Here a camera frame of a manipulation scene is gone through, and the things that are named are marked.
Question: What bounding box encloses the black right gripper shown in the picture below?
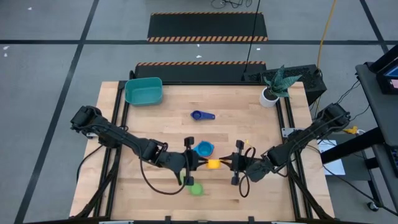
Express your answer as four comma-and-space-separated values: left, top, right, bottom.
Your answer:
219, 139, 266, 187

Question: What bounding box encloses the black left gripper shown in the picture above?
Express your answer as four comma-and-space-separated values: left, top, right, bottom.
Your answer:
160, 136, 209, 187

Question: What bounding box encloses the light blue measuring cup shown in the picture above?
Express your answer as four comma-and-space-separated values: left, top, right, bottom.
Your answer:
193, 140, 215, 158

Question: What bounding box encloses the green measuring cup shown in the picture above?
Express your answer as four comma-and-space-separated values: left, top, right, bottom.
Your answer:
179, 169, 205, 197

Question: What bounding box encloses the small navy measuring cup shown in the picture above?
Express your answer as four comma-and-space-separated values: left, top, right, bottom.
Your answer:
190, 110, 216, 121

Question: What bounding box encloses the teal plastic basket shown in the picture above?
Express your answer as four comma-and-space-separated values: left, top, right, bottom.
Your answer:
124, 77, 164, 107

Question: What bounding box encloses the white plant pot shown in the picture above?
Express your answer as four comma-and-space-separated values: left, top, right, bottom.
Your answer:
259, 86, 280, 108

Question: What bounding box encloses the black hazard-striped floor mat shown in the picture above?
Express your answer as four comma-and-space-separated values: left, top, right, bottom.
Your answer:
146, 11, 269, 43
134, 60, 267, 83

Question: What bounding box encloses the green snake plant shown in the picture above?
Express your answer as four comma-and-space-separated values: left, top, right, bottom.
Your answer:
263, 64, 303, 99

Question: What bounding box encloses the white paper sheet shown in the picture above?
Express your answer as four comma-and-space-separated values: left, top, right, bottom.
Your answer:
317, 139, 346, 177

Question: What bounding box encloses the black computer box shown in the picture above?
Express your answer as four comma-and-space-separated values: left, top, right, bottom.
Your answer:
242, 64, 328, 106

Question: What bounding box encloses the grey side desk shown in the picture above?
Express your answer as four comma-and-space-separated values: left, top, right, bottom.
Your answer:
320, 45, 398, 224

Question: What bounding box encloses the black laptop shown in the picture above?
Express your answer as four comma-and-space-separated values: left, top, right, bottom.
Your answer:
369, 45, 398, 95

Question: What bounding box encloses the black table frame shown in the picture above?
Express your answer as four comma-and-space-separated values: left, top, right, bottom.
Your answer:
70, 79, 336, 224

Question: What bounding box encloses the black hanging cable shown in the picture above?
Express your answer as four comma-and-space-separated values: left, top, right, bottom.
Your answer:
243, 0, 261, 74

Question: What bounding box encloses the yellow hanging cable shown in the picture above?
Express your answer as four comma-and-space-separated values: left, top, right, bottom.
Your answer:
313, 0, 338, 113

